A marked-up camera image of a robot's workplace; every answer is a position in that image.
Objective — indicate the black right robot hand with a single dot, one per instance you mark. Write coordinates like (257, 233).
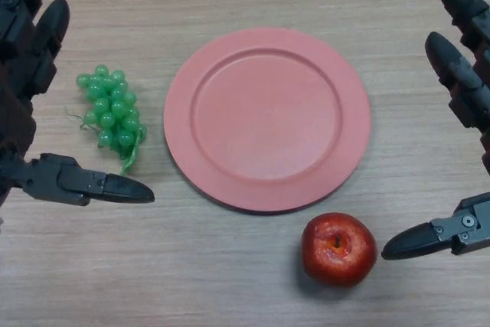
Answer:
(469, 74)

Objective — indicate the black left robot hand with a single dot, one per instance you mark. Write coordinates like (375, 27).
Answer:
(23, 74)

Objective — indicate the red apple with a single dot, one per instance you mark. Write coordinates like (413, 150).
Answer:
(337, 258)

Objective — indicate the pink round plate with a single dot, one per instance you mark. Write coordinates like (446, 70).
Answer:
(268, 120)

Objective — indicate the green grape bunch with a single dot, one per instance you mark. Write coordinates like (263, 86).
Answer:
(111, 108)

